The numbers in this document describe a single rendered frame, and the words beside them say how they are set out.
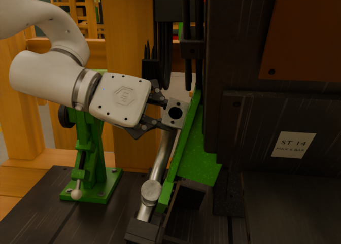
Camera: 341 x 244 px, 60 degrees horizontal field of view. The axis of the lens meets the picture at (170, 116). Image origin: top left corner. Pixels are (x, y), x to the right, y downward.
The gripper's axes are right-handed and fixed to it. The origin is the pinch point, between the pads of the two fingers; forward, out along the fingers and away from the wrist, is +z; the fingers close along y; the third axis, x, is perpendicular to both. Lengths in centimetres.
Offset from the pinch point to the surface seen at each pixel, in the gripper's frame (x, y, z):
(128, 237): 8.1, -23.5, -0.8
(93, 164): 24.2, -10.2, -16.2
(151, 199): -0.4, -16.2, 1.3
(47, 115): 301, 68, -156
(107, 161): 47, -4, -17
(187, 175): -2.8, -10.7, 6.1
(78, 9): 734, 539, -407
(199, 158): -5.7, -7.9, 7.0
